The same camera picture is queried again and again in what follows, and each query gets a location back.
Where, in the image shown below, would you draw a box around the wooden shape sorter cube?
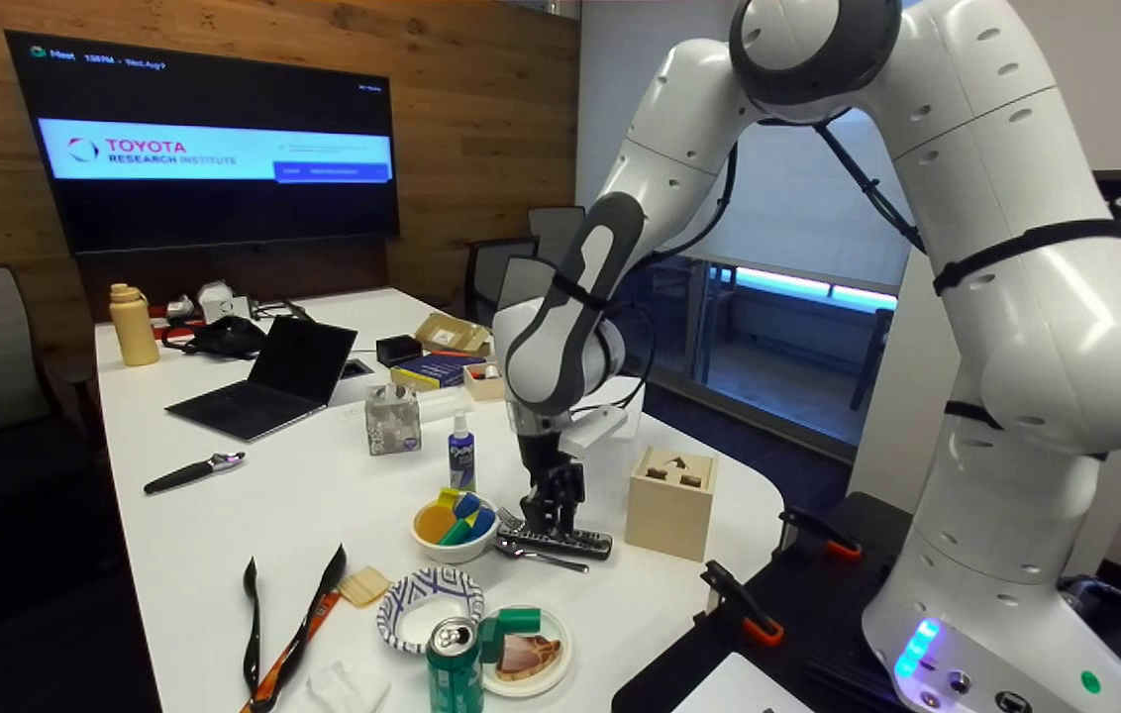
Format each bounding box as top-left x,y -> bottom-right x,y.
627,447 -> 718,564

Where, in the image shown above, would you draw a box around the small wooden tray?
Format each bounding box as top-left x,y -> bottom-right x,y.
465,366 -> 507,399

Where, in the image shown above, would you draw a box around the blue spray bottle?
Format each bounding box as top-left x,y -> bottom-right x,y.
446,417 -> 474,490

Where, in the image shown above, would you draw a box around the black marker pen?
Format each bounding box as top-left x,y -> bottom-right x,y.
141,451 -> 246,496

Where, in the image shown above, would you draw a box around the yellow mustard bottle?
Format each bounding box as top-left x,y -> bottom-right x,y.
110,282 -> 160,370

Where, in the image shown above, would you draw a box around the wall mounted tv screen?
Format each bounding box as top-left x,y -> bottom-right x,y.
8,30 -> 401,255

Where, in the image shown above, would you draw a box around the blue book box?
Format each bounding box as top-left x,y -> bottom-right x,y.
392,358 -> 465,391

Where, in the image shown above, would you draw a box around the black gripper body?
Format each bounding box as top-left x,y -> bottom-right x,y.
520,434 -> 581,503

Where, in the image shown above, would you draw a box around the silver metal spoon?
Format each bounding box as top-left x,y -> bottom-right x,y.
495,539 -> 586,570

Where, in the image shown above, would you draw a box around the black laptop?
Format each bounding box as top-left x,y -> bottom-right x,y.
172,318 -> 358,440

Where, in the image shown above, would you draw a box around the white bowl with blocks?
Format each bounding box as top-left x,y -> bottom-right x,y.
409,490 -> 500,566

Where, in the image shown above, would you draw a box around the tan sponge square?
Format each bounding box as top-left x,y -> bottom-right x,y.
338,566 -> 392,611

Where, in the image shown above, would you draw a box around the black clamp orange tip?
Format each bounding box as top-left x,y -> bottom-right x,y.
779,507 -> 865,564
701,557 -> 786,648

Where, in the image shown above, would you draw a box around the black orange tongs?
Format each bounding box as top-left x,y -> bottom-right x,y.
238,541 -> 354,713

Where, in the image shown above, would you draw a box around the green soda can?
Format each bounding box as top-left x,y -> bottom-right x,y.
428,618 -> 483,713

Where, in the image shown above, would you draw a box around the patterned paper plate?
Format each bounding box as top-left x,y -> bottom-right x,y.
376,566 -> 487,657

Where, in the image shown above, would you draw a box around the white plate with food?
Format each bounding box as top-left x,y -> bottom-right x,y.
483,606 -> 574,700

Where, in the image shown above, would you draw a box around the black remote control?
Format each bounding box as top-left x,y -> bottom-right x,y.
500,524 -> 614,564

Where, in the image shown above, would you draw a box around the clear plastic storage bin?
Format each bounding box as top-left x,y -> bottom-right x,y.
562,375 -> 646,451

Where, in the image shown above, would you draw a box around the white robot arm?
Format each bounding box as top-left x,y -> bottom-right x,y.
495,0 -> 1121,713

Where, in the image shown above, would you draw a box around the grey office chair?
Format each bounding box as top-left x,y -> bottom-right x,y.
492,256 -> 555,325

